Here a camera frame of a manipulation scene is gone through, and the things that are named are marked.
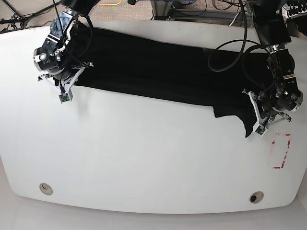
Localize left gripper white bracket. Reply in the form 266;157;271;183
243;89;292;131

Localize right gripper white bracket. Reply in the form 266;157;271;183
38;62;94;96

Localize black graphic T-shirt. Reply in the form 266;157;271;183
69;24;272;136

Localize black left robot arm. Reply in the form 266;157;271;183
241;0;303;135

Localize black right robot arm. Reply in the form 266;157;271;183
33;0;99;102

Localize red tape rectangle marking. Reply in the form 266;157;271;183
269;133;292;169

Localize right table grommet hole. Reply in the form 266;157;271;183
249;191;264;204

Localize table grommet hole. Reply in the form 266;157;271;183
249;191;264;204
39;183;53;196

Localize black tripod legs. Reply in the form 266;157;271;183
0;0;54;34

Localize left table grommet hole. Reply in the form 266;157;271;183
39;183;53;196

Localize white power strip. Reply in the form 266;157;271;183
282;7;307;19

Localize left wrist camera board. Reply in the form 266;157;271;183
254;125;268;136

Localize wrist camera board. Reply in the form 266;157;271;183
254;125;268;136
59;91;73;103

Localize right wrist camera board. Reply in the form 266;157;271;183
59;91;73;103

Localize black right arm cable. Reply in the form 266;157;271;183
51;0;94;72

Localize yellow cable on floor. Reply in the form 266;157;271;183
99;0;123;7

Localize aluminium frame stand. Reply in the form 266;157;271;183
150;0;174;21

